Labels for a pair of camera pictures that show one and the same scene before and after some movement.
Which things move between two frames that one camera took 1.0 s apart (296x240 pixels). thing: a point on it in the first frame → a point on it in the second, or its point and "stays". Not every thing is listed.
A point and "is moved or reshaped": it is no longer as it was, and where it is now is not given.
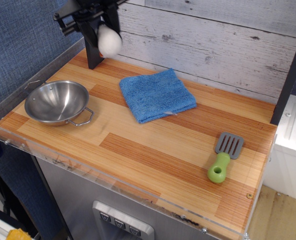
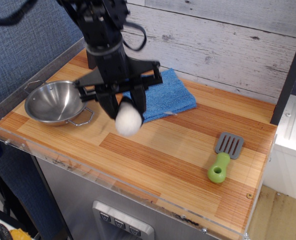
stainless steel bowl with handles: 56,102 stays
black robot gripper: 74,11 → 115,72
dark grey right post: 289,91 stays
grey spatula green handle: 228,146 stays
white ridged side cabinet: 287,171 stays
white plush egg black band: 109,43 is moved or reshaped
